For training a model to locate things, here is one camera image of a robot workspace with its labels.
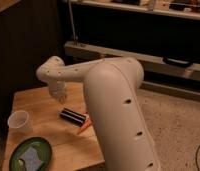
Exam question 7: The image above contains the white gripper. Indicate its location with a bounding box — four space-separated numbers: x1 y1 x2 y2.
48 81 67 103

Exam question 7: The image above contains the black striped eraser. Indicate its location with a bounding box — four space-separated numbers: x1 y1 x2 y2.
59 108 86 126

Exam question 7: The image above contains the orange toy carrot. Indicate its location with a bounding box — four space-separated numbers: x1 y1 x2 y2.
77 119 92 135

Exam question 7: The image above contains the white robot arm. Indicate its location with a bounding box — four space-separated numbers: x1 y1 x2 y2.
36 56 161 171

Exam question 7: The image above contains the clear plastic cup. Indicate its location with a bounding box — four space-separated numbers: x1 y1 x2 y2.
8 110 32 133

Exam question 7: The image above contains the green round plate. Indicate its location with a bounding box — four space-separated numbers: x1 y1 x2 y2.
9 137 52 171

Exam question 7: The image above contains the blue sponge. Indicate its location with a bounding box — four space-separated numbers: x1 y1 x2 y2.
20 147 43 171

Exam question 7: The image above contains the vertical metal pole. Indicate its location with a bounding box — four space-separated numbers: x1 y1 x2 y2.
68 0 78 45

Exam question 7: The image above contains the upper shelf board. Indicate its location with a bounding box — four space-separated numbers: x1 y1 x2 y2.
62 0 200 22

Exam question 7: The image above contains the metal frame rail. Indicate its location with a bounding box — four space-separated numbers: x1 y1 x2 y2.
64 41 200 81

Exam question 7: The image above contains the black handle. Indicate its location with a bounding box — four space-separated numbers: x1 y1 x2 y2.
162 57 193 68

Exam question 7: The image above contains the black cable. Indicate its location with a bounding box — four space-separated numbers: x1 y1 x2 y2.
194 94 200 171

